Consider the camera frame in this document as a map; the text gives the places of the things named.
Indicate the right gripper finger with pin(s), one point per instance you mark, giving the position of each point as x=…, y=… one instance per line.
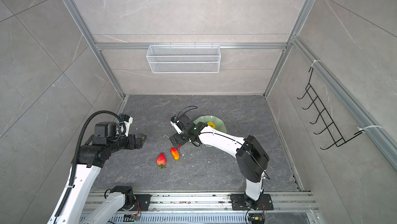
x=177, y=143
x=174, y=138

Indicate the yellow fruit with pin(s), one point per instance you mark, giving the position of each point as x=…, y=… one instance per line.
x=211, y=125

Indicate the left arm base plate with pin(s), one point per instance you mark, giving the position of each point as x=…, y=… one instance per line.
x=133, y=203

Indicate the aluminium mounting rail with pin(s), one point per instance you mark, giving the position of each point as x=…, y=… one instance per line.
x=279, y=202

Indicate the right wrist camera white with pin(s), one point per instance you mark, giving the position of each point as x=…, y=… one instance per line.
x=180, y=122

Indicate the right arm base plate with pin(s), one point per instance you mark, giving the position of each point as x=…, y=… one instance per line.
x=243, y=202

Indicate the lower red yellow mango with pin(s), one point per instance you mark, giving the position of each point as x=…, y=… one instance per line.
x=175, y=154

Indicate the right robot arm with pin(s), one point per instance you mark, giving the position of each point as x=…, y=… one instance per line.
x=251, y=158

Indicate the light green wavy bowl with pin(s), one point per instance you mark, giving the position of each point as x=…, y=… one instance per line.
x=219, y=124

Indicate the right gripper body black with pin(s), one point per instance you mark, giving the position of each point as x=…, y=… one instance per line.
x=185, y=136

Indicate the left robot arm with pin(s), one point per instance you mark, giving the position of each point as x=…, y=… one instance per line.
x=89, y=159

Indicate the white wire mesh basket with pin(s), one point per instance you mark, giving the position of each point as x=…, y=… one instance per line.
x=184, y=58

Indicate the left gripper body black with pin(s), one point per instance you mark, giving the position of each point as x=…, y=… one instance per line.
x=129, y=143

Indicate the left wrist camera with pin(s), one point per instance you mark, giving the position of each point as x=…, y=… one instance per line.
x=125, y=123

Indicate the red strawberry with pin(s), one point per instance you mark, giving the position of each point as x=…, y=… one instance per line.
x=161, y=161

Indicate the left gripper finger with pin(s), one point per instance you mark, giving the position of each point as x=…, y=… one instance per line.
x=139, y=143
x=141, y=136

